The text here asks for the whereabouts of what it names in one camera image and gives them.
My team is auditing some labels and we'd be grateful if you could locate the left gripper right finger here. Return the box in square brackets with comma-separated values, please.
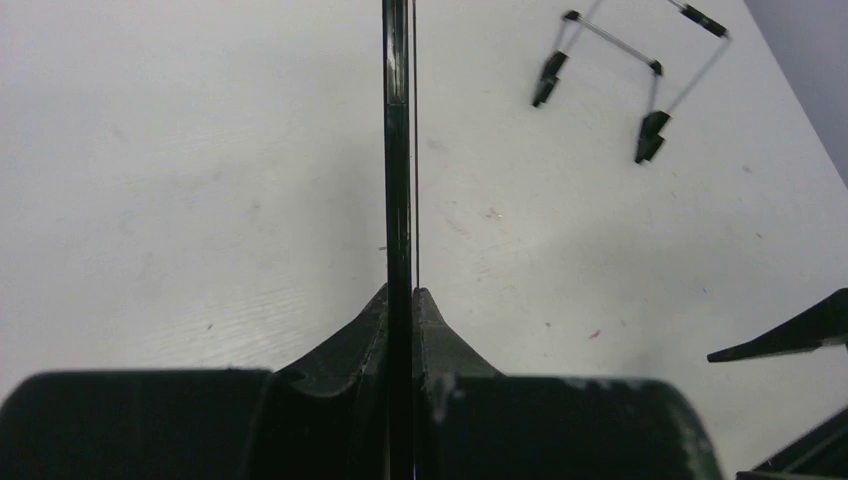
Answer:
[411, 287, 502, 479]

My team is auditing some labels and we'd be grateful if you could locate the wire whiteboard stand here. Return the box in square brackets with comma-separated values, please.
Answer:
[529, 0, 733, 166]

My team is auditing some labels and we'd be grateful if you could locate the small whiteboard with red writing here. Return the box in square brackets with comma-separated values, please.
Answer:
[382, 1, 415, 479]

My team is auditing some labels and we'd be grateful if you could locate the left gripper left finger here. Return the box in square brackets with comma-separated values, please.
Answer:
[264, 287, 388, 479]

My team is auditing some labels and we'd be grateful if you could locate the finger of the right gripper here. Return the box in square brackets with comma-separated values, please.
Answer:
[707, 288, 847, 363]
[735, 408, 847, 480]

